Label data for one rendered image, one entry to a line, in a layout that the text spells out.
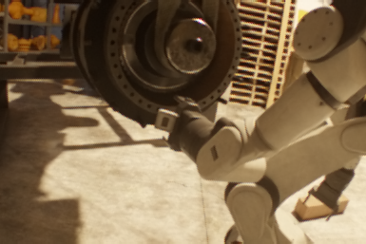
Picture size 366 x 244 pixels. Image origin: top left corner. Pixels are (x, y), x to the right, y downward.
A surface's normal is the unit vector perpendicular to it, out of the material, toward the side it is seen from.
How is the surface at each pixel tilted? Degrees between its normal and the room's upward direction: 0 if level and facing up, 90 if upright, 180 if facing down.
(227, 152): 77
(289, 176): 90
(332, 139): 90
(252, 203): 90
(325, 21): 72
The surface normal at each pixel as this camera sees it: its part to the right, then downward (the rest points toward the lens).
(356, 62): 0.40, 0.12
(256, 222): -0.43, 0.22
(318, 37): -0.85, -0.32
